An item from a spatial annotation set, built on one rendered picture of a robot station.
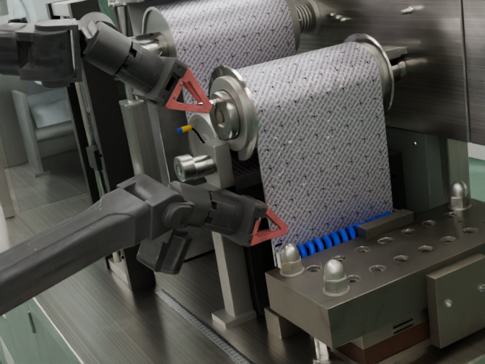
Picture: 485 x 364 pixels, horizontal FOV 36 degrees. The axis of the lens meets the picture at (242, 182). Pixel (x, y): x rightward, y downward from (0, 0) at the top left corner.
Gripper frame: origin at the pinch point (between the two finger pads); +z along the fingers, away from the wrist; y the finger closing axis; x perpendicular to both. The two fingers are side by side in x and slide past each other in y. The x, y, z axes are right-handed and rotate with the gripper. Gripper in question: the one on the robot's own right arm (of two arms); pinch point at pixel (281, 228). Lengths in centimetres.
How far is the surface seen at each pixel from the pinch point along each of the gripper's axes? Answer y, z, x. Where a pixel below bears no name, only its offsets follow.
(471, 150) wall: -228, 276, 49
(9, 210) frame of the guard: -102, -13, -25
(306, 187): 0.3, 1.9, 7.2
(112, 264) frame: -44.7, -5.5, -20.6
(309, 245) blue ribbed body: 3.1, 3.9, -1.1
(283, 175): 0.2, -2.7, 7.9
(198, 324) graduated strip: -12.0, -1.7, -20.5
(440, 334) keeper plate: 21.9, 16.1, -6.4
